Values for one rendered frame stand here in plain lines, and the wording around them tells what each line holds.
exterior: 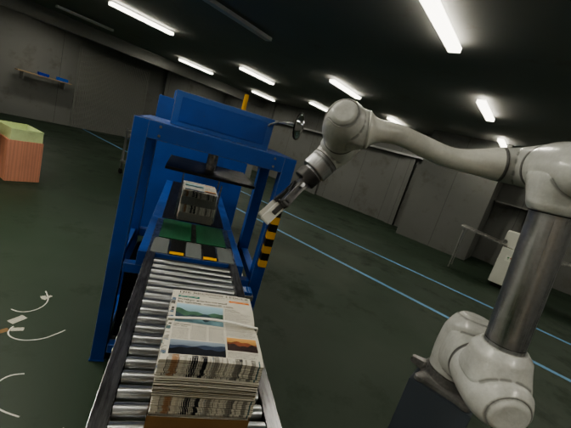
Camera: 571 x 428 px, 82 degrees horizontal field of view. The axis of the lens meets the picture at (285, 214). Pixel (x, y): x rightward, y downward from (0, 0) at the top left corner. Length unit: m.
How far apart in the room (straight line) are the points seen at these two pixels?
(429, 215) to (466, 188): 1.17
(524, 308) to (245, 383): 0.76
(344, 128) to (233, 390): 0.76
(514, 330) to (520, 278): 0.14
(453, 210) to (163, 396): 9.34
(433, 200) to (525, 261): 9.04
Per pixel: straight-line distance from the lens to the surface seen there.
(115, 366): 1.30
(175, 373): 1.01
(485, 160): 1.11
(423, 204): 10.10
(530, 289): 1.04
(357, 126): 0.85
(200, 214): 2.81
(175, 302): 1.20
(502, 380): 1.09
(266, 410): 1.25
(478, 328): 1.25
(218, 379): 1.02
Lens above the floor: 1.64
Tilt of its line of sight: 12 degrees down
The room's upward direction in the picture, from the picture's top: 17 degrees clockwise
